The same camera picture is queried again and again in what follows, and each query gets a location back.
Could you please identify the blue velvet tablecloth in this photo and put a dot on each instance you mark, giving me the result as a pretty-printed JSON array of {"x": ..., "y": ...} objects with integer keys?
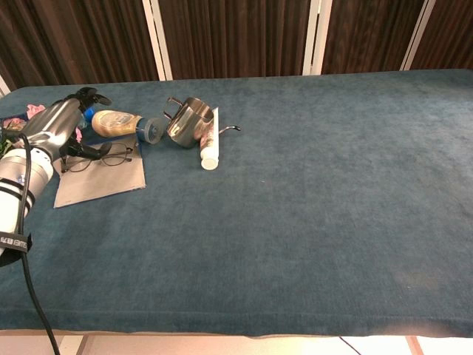
[{"x": 295, "y": 203}]

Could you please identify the blue rectangular box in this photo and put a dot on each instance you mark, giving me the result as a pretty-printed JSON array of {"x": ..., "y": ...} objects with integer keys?
[{"x": 103, "y": 183}]

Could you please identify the brown slatted partition panel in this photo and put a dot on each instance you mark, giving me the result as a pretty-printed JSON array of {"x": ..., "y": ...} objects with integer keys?
[
  {"x": 236, "y": 37},
  {"x": 74, "y": 40},
  {"x": 369, "y": 33},
  {"x": 451, "y": 33}
]

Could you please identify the white partition frame post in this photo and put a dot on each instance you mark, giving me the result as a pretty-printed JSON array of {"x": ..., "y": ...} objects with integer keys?
[
  {"x": 3, "y": 87},
  {"x": 157, "y": 40},
  {"x": 417, "y": 37},
  {"x": 317, "y": 37}
]

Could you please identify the wire-frame eyeglasses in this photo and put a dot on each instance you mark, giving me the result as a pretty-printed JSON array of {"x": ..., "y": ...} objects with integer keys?
[{"x": 115, "y": 159}]

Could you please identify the clear blue-capped water bottle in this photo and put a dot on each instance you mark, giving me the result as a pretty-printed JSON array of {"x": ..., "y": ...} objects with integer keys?
[{"x": 88, "y": 112}]

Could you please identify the white floral toothpaste tube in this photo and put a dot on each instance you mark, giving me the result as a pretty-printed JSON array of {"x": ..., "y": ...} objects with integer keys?
[{"x": 210, "y": 155}]

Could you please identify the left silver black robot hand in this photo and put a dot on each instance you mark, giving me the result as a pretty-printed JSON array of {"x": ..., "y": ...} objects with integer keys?
[{"x": 51, "y": 124}]

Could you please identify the steel gooseneck pitcher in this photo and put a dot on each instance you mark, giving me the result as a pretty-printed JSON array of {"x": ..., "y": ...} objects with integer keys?
[{"x": 184, "y": 125}]

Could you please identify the beige sauce bottle grey cap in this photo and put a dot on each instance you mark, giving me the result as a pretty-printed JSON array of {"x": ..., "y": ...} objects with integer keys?
[{"x": 114, "y": 122}]

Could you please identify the brown table leg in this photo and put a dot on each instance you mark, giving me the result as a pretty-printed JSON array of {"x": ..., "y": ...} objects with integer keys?
[
  {"x": 414, "y": 345},
  {"x": 82, "y": 345}
]

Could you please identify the pink artificial rose bouquet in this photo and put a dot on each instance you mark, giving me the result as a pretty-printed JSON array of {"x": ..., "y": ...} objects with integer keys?
[{"x": 35, "y": 109}]

